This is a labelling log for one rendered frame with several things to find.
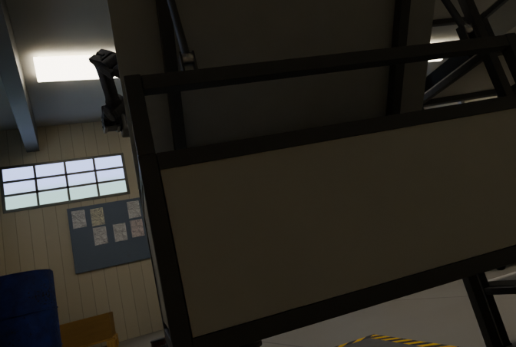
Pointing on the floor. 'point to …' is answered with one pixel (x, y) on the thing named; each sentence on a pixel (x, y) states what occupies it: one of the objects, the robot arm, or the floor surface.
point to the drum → (29, 310)
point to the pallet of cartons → (90, 332)
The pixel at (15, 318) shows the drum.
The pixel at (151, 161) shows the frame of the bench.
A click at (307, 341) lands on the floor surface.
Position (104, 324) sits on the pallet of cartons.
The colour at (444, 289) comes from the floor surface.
